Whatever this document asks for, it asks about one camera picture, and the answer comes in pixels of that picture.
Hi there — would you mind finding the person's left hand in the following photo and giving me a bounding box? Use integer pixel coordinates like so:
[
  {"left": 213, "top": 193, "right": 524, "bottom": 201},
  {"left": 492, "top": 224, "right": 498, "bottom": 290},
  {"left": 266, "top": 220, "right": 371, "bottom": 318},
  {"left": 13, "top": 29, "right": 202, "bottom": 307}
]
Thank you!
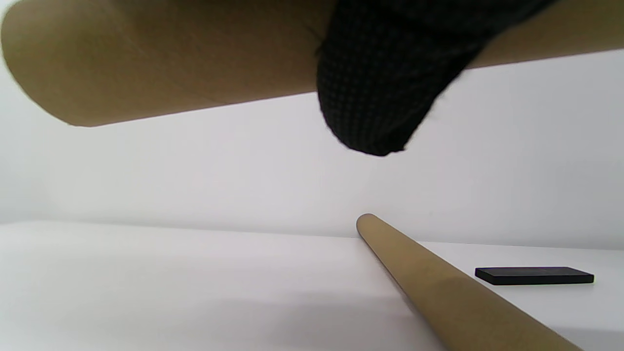
[{"left": 316, "top": 0, "right": 559, "bottom": 156}]

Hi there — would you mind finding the brown cardboard mailing tube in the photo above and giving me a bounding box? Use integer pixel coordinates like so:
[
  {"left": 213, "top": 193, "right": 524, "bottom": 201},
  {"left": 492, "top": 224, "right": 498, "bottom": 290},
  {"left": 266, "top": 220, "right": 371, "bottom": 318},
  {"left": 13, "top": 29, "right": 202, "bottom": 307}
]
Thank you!
[
  {"left": 356, "top": 213, "right": 583, "bottom": 351},
  {"left": 0, "top": 0, "right": 624, "bottom": 128}
]

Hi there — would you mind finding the black rectangular weight bar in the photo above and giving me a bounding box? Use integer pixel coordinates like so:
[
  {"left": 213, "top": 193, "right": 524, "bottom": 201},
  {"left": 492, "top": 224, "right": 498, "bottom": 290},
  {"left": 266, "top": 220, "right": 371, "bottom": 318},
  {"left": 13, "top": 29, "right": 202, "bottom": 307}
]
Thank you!
[{"left": 475, "top": 266, "right": 595, "bottom": 286}]

